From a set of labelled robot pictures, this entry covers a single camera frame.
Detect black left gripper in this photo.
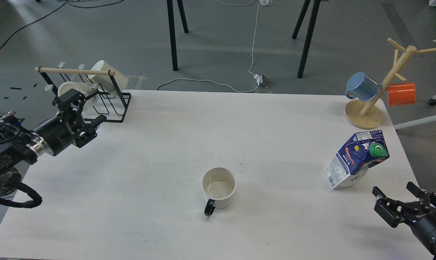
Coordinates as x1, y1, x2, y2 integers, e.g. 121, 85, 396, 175
26, 90, 107, 157

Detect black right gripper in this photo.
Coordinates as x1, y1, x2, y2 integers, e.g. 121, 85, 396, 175
372, 182, 436, 258

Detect blue milk carton green cap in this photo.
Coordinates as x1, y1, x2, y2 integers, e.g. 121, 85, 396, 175
324, 130, 390, 190

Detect white mug black handle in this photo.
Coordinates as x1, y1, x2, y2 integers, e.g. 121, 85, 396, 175
200, 167, 237, 217

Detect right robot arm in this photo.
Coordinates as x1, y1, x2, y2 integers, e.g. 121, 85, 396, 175
372, 182, 436, 260

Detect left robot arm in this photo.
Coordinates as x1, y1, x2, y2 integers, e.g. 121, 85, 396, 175
0, 89, 106, 208

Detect white mug front on rack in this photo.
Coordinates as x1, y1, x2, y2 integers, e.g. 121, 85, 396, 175
58, 81, 99, 116

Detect cream mug rear on rack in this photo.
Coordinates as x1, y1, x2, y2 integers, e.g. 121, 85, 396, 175
88, 60, 129, 95

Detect wooden mug tree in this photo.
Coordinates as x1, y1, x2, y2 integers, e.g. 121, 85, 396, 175
344, 38, 436, 130

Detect orange mug on tree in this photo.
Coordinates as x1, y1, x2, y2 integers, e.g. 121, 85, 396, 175
388, 82, 416, 107

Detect blue mug on tree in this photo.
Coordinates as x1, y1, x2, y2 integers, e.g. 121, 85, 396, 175
345, 72, 381, 102

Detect black table legs left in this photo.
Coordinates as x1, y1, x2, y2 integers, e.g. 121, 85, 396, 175
166, 0, 189, 71

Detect black table legs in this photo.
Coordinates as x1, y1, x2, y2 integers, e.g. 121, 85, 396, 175
166, 0, 189, 71
292, 0, 321, 79

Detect black table legs right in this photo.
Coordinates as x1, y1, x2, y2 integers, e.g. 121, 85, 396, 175
292, 0, 321, 79

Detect black wire mug rack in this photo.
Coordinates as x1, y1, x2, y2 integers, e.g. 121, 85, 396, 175
34, 62, 132, 123

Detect black floor cable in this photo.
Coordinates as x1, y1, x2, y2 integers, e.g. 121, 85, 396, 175
0, 0, 124, 60

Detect white power cable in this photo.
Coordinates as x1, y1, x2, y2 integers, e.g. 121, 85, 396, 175
156, 0, 273, 93

